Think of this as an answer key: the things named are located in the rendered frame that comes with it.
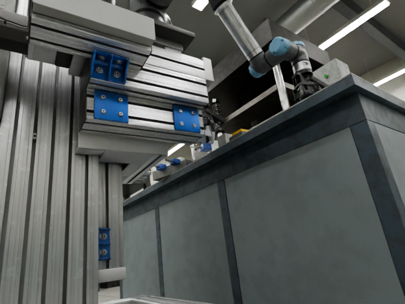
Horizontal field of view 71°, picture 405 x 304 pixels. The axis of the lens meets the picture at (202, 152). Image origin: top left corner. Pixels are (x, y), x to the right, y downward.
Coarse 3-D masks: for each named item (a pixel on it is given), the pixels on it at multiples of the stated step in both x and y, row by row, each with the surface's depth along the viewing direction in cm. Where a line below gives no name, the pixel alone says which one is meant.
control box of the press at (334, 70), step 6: (336, 60) 185; (324, 66) 191; (330, 66) 188; (336, 66) 184; (342, 66) 188; (318, 72) 194; (324, 72) 191; (330, 72) 187; (336, 72) 184; (342, 72) 184; (348, 72) 191; (318, 78) 194; (324, 78) 190; (330, 78) 187; (336, 78) 183
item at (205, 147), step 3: (210, 141) 130; (216, 141) 131; (201, 144) 129; (204, 144) 128; (207, 144) 129; (210, 144) 129; (213, 144) 130; (216, 144) 130; (192, 147) 127; (195, 147) 128; (198, 147) 128; (201, 147) 129; (204, 147) 128; (207, 147) 128; (210, 147) 129; (213, 147) 129; (216, 147) 130; (201, 150) 129; (204, 150) 130; (207, 150) 130; (210, 150) 130
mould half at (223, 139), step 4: (220, 136) 135; (224, 136) 133; (228, 136) 134; (220, 140) 135; (224, 140) 133; (228, 140) 133; (220, 144) 135; (196, 152) 150; (200, 152) 147; (204, 152) 144; (196, 156) 150; (200, 156) 147
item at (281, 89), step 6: (276, 66) 210; (276, 72) 208; (276, 78) 208; (282, 78) 206; (276, 84) 208; (282, 84) 204; (282, 90) 203; (282, 96) 202; (282, 102) 201; (288, 102) 200; (282, 108) 201; (192, 144) 290; (192, 150) 288; (192, 156) 287
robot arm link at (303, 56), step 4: (296, 44) 123; (300, 44) 123; (300, 48) 121; (304, 48) 123; (300, 52) 121; (304, 52) 122; (300, 56) 121; (304, 56) 121; (292, 60) 123; (296, 60) 122; (300, 60) 121; (308, 60) 121; (292, 64) 124
